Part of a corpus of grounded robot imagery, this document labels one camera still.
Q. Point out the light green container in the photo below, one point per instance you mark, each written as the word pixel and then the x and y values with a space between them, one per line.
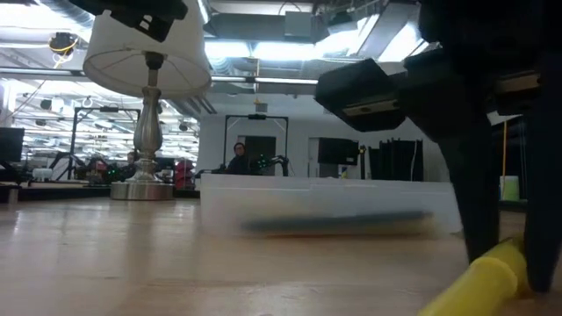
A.
pixel 509 188

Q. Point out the white background object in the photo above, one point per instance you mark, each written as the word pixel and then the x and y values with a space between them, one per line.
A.
pixel 43 174

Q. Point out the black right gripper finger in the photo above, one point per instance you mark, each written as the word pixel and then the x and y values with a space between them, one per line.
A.
pixel 476 197
pixel 544 197

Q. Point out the black background rig frame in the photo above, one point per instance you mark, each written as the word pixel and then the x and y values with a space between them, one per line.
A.
pixel 107 109
pixel 257 116

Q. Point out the black monitor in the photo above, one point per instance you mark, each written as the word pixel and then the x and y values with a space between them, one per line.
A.
pixel 11 145
pixel 338 151

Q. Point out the blue pen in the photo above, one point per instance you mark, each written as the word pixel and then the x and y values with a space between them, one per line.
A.
pixel 333 221

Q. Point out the grey ceiling box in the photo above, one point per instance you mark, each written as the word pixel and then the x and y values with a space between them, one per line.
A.
pixel 298 24

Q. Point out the small silver post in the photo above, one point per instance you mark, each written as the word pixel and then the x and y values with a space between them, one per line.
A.
pixel 13 195

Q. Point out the clear supply box pink lid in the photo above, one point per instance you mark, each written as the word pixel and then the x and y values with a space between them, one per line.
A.
pixel 333 193

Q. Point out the silver ventilation duct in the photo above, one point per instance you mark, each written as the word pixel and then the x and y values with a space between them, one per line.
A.
pixel 386 30

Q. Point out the person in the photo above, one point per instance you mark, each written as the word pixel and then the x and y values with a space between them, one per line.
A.
pixel 239 160
pixel 131 162

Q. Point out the long ceiling light fixture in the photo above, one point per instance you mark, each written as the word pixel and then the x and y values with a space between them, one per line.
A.
pixel 285 81

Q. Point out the white shade silver table lamp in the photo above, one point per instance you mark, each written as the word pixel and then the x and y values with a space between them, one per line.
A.
pixel 149 131

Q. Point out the yellow pen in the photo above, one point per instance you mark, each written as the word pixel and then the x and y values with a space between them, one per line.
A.
pixel 478 285

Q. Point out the black standing panels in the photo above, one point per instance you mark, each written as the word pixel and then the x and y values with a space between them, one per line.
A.
pixel 395 160

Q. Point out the black background robot arm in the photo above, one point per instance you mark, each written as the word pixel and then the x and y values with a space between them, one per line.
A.
pixel 274 161

